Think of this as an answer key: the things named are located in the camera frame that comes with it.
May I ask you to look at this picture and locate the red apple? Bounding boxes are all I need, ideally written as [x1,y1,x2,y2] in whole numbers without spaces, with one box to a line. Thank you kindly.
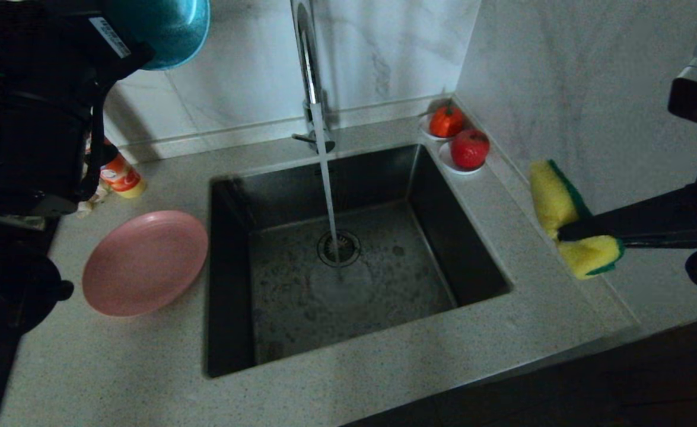
[450,129,491,171]

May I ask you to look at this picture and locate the orange-red tomato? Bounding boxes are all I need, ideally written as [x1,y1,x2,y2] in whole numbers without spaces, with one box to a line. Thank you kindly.
[429,101,465,139]

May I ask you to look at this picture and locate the crumpled beige tissue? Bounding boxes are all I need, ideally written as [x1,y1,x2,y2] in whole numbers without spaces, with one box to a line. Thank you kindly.
[75,184,112,217]

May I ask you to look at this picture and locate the green and yellow sponge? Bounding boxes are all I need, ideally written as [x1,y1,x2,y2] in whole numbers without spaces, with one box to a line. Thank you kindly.
[529,159,626,280]

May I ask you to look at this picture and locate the chrome faucet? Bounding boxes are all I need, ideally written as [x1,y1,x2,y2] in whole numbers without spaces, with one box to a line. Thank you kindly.
[292,0,336,154]

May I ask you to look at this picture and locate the stainless steel sink basin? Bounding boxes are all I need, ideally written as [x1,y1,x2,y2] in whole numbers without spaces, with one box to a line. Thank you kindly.
[205,144,511,378]

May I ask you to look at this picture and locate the teal bowl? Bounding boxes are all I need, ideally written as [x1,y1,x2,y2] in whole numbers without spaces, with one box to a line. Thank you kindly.
[102,0,211,71]

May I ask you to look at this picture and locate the round metal drain strainer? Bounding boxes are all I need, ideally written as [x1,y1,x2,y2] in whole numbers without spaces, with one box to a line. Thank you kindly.
[317,231,361,268]

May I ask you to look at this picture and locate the orange detergent bottle yellow cap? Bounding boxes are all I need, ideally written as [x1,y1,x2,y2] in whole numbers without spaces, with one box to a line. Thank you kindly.
[84,139,147,199]

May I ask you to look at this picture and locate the pink plate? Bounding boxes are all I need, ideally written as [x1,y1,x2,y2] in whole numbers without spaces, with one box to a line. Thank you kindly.
[82,210,209,318]

